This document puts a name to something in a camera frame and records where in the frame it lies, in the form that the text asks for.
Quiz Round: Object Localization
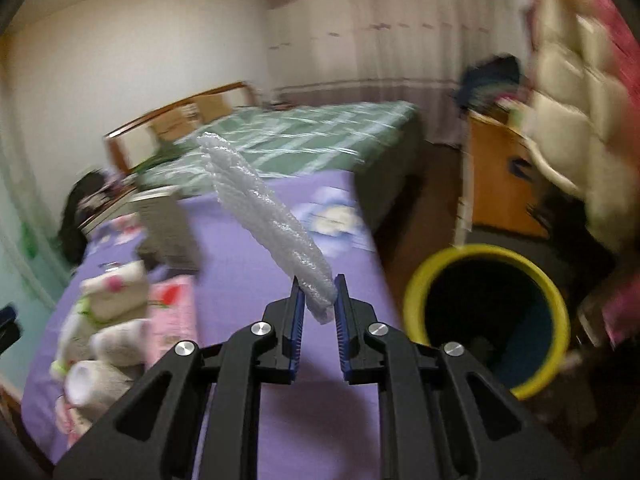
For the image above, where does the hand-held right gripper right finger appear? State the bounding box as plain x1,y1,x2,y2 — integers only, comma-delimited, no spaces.
334,274,583,480

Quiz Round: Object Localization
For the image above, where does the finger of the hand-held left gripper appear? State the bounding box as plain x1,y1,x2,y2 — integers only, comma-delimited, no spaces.
0,304,23,356

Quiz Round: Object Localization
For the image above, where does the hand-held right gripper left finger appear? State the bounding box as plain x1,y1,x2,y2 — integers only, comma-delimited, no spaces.
52,276,306,480

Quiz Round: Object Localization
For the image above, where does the white printed paper cup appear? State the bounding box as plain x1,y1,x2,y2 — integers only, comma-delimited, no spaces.
80,260,151,321
65,360,146,411
90,320,151,366

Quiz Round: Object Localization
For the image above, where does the clear bubble wrap piece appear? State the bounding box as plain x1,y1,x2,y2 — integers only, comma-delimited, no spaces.
196,132,337,325

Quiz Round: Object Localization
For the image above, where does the yellow rimmed waste bin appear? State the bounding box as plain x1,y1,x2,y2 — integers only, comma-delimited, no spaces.
402,244,571,401

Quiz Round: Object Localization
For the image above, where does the purple floral bed sheet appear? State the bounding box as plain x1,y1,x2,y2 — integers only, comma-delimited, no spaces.
22,170,401,480

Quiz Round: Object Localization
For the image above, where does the pink patterned cloth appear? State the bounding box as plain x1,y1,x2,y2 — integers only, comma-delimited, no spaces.
147,275,198,366

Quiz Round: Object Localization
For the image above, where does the black bag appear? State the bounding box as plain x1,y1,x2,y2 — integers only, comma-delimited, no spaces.
57,170,108,266

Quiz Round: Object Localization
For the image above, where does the grey box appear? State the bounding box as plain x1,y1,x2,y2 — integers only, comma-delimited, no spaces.
135,187,201,276

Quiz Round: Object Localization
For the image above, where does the bed with green quilt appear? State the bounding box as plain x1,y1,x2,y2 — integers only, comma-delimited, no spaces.
135,100,423,201

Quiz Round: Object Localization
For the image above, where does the wooden cabinet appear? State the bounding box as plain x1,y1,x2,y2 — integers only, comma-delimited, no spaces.
457,110,556,238

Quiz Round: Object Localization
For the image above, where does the dark brown bag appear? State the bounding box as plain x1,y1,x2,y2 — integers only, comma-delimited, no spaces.
525,185,616,271

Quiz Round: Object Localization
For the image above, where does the wooden headboard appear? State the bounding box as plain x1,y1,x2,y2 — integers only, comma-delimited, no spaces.
102,81,258,173

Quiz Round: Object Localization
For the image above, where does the pink floral cloth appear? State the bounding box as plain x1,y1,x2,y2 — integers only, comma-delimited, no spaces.
602,270,640,346

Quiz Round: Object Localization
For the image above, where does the pale striped curtain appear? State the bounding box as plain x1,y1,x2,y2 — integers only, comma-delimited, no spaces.
257,0,541,148

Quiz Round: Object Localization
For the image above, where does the pile of folded clothes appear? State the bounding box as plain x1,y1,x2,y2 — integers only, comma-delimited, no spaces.
457,52,523,111

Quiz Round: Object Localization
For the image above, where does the cream puffer jacket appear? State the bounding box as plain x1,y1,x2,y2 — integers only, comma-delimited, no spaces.
520,5,640,256

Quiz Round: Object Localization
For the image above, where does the blue strap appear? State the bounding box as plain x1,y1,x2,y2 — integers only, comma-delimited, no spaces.
507,157,533,181

